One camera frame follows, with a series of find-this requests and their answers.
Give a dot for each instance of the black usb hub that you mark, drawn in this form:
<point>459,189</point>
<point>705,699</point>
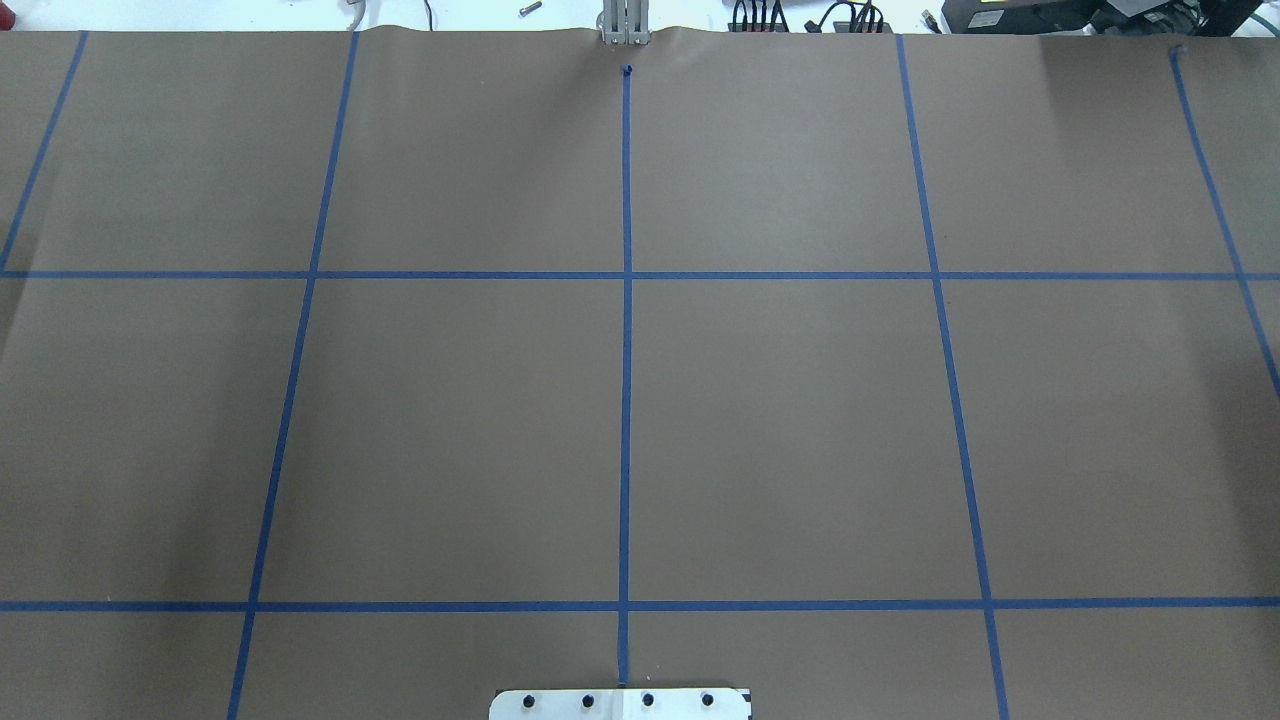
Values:
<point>757,17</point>
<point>850,18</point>

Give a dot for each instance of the aluminium frame post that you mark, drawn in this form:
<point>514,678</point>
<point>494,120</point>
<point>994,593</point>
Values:
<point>625,22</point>

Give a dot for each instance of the black laptop computer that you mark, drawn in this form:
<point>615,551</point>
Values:
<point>1017,17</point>

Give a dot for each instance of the right black usb hub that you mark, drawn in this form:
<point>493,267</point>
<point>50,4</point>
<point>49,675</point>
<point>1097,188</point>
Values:
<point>850,18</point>

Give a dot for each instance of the white pedestal column base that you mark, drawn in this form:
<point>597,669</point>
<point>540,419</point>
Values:
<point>623,703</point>

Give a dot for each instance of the left black usb hub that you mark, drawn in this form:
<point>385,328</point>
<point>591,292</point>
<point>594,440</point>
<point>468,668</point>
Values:
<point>757,17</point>

